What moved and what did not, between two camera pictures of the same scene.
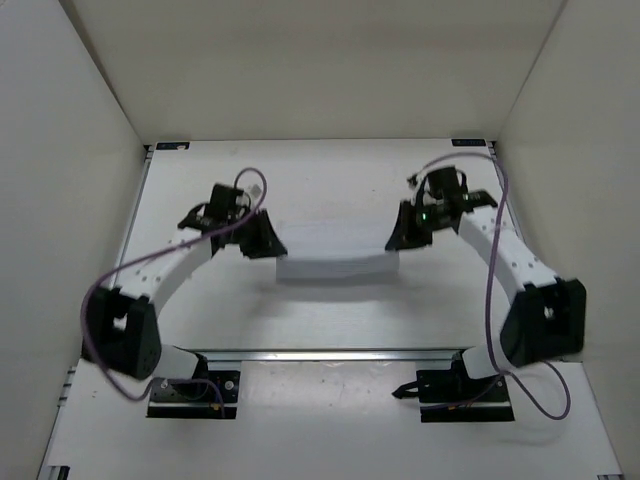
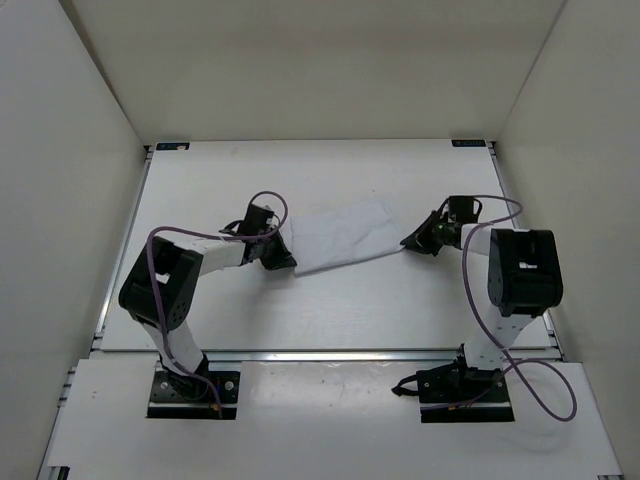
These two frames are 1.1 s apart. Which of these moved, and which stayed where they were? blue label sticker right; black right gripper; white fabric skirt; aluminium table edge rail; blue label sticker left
Moved: white fabric skirt; black right gripper
Stayed: aluminium table edge rail; blue label sticker right; blue label sticker left
